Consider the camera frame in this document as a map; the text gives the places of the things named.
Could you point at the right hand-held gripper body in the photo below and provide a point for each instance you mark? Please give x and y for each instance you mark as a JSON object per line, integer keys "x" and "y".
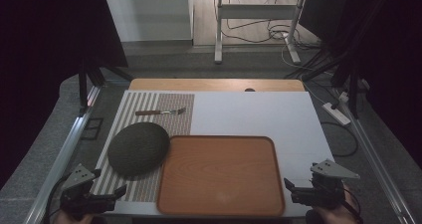
{"x": 323, "y": 192}

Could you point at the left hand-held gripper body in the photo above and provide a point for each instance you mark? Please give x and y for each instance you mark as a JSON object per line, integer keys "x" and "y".
{"x": 79, "y": 197}

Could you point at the person's left hand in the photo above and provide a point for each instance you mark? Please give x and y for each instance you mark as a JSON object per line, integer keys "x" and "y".
{"x": 74, "y": 219}

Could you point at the person's right hand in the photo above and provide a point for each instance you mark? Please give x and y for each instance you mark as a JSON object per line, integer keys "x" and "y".
{"x": 335, "y": 215}

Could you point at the dark grey round plate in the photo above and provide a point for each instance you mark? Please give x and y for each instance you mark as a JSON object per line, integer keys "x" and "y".
{"x": 138, "y": 149}

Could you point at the white power strip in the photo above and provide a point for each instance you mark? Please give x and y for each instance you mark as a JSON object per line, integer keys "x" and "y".
{"x": 336, "y": 113}

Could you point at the brown wooden tray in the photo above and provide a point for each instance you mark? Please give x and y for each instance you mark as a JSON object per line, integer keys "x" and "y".
{"x": 220, "y": 176}

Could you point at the white table board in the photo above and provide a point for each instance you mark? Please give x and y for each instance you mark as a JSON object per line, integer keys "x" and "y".
{"x": 258, "y": 117}

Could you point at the black tripod stand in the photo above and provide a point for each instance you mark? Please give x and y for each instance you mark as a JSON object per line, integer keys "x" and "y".
{"x": 87, "y": 81}
{"x": 345, "y": 74}

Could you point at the striped woven placemat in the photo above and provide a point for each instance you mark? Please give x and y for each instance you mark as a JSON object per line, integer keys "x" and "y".
{"x": 172, "y": 111}

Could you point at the dark table grommet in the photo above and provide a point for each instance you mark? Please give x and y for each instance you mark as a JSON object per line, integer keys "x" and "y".
{"x": 249, "y": 90}

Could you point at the light wooden table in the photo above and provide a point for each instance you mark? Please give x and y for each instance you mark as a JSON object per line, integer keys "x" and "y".
{"x": 212, "y": 84}

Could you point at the dark curtain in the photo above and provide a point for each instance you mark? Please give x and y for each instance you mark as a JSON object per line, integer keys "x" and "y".
{"x": 49, "y": 51}
{"x": 384, "y": 51}

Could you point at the aluminium rail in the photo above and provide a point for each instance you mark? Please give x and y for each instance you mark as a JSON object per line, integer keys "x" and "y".
{"x": 63, "y": 157}
{"x": 378, "y": 161}

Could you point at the small black floor frame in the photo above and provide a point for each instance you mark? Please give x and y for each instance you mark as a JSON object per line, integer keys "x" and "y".
{"x": 92, "y": 128}

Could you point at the white desk frame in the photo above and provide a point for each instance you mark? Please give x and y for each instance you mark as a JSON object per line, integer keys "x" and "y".
{"x": 258, "y": 11}

